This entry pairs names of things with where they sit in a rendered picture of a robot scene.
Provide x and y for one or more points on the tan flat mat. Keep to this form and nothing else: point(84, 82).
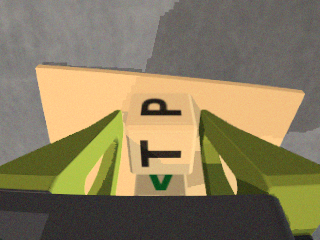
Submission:
point(74, 98)

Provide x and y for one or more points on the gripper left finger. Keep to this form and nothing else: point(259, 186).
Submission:
point(62, 167)

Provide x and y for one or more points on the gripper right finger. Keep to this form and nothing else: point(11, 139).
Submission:
point(260, 167)

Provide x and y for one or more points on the tan letter block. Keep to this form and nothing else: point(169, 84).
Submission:
point(160, 185)
point(161, 133)

